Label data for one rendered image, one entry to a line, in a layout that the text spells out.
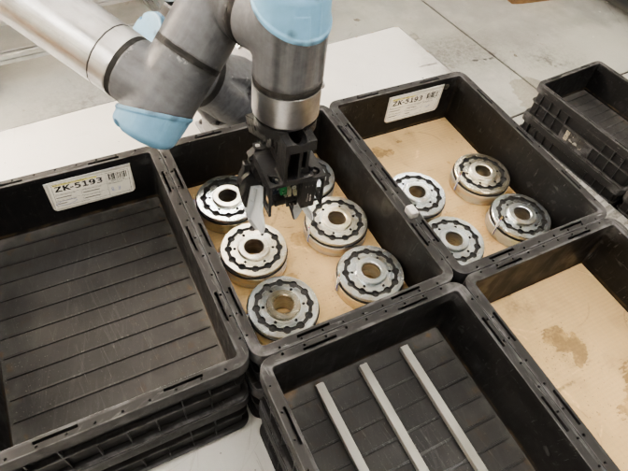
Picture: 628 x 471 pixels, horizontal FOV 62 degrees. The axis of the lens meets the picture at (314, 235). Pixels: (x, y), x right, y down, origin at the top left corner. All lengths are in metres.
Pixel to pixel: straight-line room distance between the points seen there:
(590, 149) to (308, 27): 1.36
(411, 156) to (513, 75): 2.00
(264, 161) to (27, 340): 0.41
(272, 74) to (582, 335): 0.61
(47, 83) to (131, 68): 2.09
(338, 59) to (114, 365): 1.02
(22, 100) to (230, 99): 1.67
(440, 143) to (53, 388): 0.78
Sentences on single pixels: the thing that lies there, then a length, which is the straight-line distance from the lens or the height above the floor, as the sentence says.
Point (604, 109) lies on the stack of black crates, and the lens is 2.03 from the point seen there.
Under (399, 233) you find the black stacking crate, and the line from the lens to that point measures 0.81.
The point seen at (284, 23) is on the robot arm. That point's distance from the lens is 0.50.
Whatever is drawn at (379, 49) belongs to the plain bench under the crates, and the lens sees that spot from 1.56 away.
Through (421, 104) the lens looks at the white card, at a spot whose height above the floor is 0.88.
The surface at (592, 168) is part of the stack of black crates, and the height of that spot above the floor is 0.48.
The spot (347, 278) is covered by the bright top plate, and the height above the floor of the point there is 0.86.
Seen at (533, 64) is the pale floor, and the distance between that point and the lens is 3.13.
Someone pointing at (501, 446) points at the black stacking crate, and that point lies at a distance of 0.77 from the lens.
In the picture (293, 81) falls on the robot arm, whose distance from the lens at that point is 0.54.
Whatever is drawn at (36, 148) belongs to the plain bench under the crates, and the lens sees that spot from 1.27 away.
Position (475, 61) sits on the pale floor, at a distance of 3.00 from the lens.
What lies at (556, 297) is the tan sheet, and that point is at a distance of 0.92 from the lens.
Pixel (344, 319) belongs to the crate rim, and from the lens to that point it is 0.67.
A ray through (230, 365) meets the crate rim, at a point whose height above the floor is 0.93.
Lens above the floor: 1.51
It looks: 52 degrees down
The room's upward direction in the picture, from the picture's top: 8 degrees clockwise
